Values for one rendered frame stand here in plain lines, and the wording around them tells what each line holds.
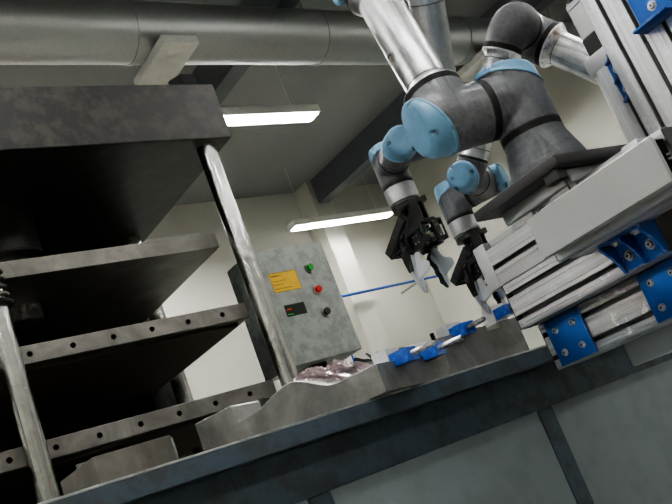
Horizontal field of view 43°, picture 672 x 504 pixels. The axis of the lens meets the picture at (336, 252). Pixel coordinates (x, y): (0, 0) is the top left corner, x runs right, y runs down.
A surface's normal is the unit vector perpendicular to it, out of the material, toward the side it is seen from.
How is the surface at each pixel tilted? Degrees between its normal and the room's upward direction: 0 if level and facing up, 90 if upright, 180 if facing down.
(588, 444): 90
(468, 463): 90
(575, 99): 90
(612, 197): 90
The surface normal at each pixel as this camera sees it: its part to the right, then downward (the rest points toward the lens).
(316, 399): -0.59, 0.00
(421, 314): 0.52, -0.41
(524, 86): 0.11, -0.31
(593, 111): -0.78, 0.13
